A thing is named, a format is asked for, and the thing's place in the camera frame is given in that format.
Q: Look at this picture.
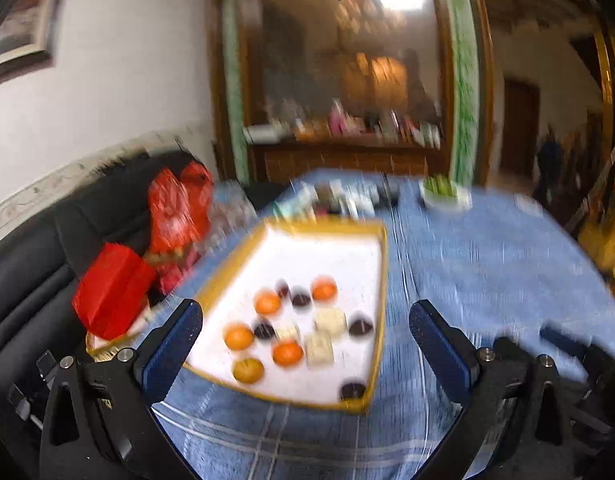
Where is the dark plum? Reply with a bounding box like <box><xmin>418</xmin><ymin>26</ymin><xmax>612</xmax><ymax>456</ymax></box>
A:
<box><xmin>252</xmin><ymin>318</ymin><xmax>276</xmax><ymax>341</ymax></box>
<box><xmin>347</xmin><ymin>313</ymin><xmax>375</xmax><ymax>338</ymax></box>
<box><xmin>290</xmin><ymin>287</ymin><xmax>312</xmax><ymax>309</ymax></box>

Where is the large pale sugarcane chunk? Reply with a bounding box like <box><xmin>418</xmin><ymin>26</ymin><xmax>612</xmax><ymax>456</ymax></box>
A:
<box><xmin>314</xmin><ymin>308</ymin><xmax>347</xmax><ymax>338</ymax></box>

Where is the medium pale sugarcane chunk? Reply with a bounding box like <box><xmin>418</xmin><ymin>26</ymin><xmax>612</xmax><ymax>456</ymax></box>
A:
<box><xmin>306</xmin><ymin>332</ymin><xmax>333</xmax><ymax>367</ymax></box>

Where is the small pale sugarcane chunk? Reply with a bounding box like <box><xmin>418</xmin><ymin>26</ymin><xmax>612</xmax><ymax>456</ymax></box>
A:
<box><xmin>275</xmin><ymin>323</ymin><xmax>300</xmax><ymax>342</ymax></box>

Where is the orange tangerine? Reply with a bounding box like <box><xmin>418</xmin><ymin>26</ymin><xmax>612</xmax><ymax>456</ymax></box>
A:
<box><xmin>311</xmin><ymin>276</ymin><xmax>338</xmax><ymax>302</ymax></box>

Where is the red date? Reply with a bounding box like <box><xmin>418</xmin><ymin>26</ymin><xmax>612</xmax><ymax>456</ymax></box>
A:
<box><xmin>276</xmin><ymin>280</ymin><xmax>290</xmax><ymax>299</ymax></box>

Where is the red box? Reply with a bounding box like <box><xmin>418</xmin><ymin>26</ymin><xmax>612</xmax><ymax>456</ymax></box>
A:
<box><xmin>71</xmin><ymin>243</ymin><xmax>157</xmax><ymax>340</ymax></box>

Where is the blue plaid tablecloth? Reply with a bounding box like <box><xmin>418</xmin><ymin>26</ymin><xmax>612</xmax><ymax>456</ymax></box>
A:
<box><xmin>155</xmin><ymin>180</ymin><xmax>615</xmax><ymax>479</ymax></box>

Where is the tangerine in tray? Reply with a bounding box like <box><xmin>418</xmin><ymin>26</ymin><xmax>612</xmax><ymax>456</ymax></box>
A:
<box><xmin>223</xmin><ymin>323</ymin><xmax>256</xmax><ymax>351</ymax></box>
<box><xmin>253</xmin><ymin>288</ymin><xmax>282</xmax><ymax>315</ymax></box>
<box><xmin>272</xmin><ymin>340</ymin><xmax>304</xmax><ymax>367</ymax></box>
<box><xmin>232</xmin><ymin>358</ymin><xmax>265</xmax><ymax>385</ymax></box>

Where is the black sofa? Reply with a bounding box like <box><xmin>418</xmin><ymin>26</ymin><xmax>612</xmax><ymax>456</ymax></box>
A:
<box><xmin>0</xmin><ymin>151</ymin><xmax>194</xmax><ymax>399</ymax></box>

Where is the yellow tray white bottom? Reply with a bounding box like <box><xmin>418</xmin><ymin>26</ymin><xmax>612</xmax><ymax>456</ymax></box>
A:
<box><xmin>184</xmin><ymin>217</ymin><xmax>388</xmax><ymax>414</ymax></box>

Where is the white bowl of greens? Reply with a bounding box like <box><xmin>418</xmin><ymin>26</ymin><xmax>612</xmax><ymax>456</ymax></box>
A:
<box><xmin>419</xmin><ymin>174</ymin><xmax>472</xmax><ymax>212</ymax></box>

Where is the red plastic bag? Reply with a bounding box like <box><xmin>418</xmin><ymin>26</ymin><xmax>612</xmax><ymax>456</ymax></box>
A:
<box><xmin>145</xmin><ymin>160</ymin><xmax>213</xmax><ymax>295</ymax></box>

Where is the black container on table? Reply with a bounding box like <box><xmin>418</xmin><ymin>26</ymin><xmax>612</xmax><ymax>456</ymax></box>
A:
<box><xmin>376</xmin><ymin>174</ymin><xmax>400</xmax><ymax>209</ymax></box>

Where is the white gloves pile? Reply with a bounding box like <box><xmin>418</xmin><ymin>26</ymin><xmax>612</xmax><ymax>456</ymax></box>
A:
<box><xmin>272</xmin><ymin>180</ymin><xmax>380</xmax><ymax>220</ymax></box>

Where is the wooden counter cabinet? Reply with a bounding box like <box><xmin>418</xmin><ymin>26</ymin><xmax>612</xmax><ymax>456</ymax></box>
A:
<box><xmin>244</xmin><ymin>125</ymin><xmax>449</xmax><ymax>183</ymax></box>

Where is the pink bottle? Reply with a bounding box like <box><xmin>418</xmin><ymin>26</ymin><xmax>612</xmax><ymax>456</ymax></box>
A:
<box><xmin>328</xmin><ymin>99</ymin><xmax>345</xmax><ymax>136</ymax></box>

